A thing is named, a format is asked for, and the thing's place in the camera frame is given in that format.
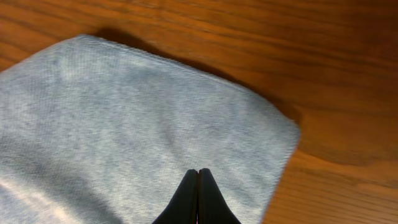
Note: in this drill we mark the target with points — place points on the blue microfiber cloth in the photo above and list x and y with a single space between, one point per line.
94 131

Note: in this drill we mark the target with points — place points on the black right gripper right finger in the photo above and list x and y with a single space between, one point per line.
212 207

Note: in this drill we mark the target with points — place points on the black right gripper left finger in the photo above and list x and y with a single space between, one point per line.
182 208

